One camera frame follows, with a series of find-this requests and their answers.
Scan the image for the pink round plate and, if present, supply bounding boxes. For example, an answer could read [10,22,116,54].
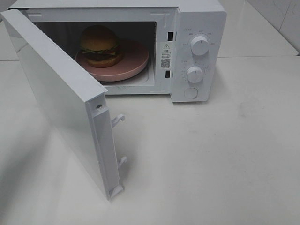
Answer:
[75,39,149,82]

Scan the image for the lower white round knob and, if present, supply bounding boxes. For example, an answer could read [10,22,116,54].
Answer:
[187,66,204,83]

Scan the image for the white microwave door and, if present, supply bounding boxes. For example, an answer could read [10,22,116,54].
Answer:
[1,9,127,199]

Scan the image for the burger with lettuce and cheese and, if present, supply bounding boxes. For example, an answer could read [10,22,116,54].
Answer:
[80,25,123,68]

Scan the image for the upper white round knob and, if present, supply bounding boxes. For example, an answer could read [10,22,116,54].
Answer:
[190,34,210,56]

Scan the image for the round white door button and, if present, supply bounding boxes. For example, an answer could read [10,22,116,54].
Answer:
[184,88,198,99]

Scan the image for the white round knob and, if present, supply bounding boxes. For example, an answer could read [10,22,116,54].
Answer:
[190,34,210,56]
[187,66,204,83]

